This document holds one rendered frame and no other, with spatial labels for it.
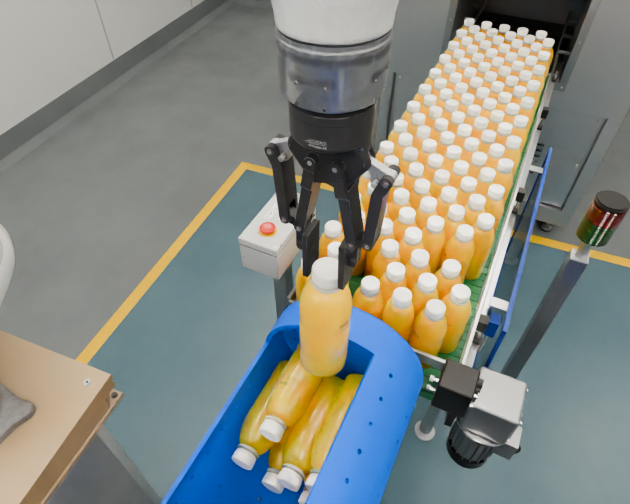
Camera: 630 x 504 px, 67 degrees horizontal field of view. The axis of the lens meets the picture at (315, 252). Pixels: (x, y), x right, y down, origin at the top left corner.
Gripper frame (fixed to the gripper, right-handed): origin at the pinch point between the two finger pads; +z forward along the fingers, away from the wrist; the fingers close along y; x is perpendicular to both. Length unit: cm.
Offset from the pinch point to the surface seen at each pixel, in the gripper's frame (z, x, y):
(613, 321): 146, 144, 84
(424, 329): 41.2, 25.0, 10.9
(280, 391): 32.5, -3.4, -6.5
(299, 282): 41, 25, -18
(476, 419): 65, 24, 28
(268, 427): 33.7, -9.1, -5.6
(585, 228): 27, 52, 34
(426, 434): 145, 53, 21
